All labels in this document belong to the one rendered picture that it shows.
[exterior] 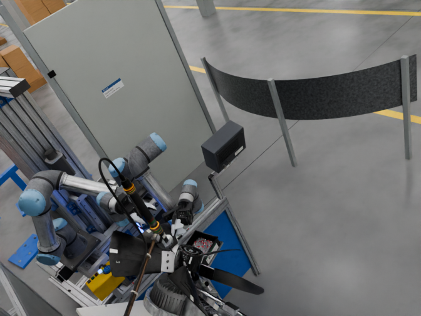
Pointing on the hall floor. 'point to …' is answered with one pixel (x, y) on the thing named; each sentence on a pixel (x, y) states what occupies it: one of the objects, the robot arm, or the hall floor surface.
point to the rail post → (242, 241)
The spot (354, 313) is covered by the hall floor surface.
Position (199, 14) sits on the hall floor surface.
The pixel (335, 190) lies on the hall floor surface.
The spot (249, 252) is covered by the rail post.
